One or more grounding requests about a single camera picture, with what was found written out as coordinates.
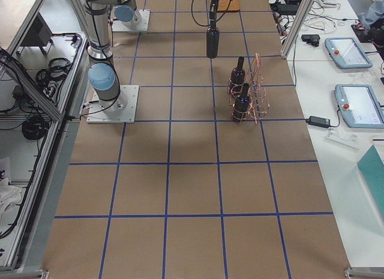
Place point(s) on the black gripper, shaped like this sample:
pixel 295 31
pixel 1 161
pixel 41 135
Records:
pixel 213 0

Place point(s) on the black handheld device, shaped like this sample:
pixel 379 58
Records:
pixel 311 39

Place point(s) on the white crumpled cloth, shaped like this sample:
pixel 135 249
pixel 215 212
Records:
pixel 11 196

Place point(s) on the black power adapter brick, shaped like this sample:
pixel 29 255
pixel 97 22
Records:
pixel 318 121

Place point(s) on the dark wine bottle carried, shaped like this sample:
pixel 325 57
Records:
pixel 212 42

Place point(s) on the dark wine bottle far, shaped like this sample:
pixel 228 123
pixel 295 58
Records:
pixel 237 76

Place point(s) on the copper wire bottle basket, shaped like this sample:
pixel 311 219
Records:
pixel 259 105

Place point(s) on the black box on rack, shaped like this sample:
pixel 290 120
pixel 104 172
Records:
pixel 39 35

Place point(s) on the aluminium frame post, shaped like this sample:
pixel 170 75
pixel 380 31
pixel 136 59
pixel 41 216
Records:
pixel 301 14

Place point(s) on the teal folder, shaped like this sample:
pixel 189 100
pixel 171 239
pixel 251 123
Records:
pixel 371 167

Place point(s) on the dark wine bottle near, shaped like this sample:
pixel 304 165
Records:
pixel 241 104

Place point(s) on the clear acrylic stand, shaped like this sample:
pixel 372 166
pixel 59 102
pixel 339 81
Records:
pixel 345 140

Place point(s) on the dark wine bottle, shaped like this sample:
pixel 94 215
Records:
pixel 237 76
pixel 241 104

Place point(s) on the wooden serving tray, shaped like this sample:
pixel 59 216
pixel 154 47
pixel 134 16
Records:
pixel 228 6

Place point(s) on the teach pendant near post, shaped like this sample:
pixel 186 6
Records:
pixel 359 106

